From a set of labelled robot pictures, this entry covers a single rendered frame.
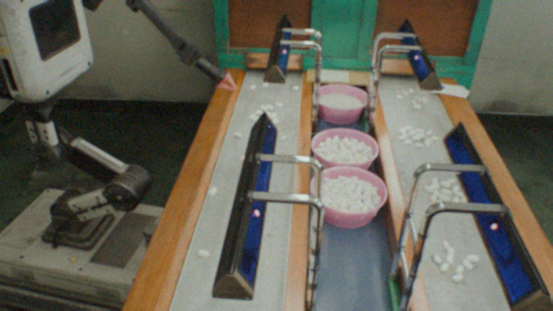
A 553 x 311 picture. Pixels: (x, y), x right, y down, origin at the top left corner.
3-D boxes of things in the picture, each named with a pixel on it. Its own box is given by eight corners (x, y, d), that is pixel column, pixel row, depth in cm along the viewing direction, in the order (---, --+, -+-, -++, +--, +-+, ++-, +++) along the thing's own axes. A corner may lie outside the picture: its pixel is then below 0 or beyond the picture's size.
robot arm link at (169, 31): (122, 1, 203) (135, -19, 200) (130, 3, 209) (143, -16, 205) (182, 66, 195) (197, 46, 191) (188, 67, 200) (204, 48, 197)
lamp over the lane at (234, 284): (211, 299, 87) (208, 272, 83) (251, 132, 139) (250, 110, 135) (253, 302, 87) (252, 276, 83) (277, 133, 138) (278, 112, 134)
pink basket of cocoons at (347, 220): (308, 232, 156) (309, 211, 151) (309, 184, 178) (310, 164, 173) (387, 237, 155) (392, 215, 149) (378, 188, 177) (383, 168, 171)
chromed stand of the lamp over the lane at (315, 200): (244, 327, 125) (238, 198, 100) (253, 271, 141) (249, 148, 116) (314, 332, 123) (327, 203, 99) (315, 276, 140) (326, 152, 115)
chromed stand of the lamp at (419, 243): (393, 337, 122) (427, 209, 97) (385, 280, 139) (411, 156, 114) (465, 342, 121) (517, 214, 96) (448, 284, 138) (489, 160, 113)
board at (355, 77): (306, 82, 234) (306, 81, 233) (307, 71, 246) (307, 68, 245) (372, 85, 232) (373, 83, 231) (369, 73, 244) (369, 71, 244)
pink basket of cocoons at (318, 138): (324, 189, 176) (326, 169, 170) (300, 152, 197) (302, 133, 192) (387, 178, 182) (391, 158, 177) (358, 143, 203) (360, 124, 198)
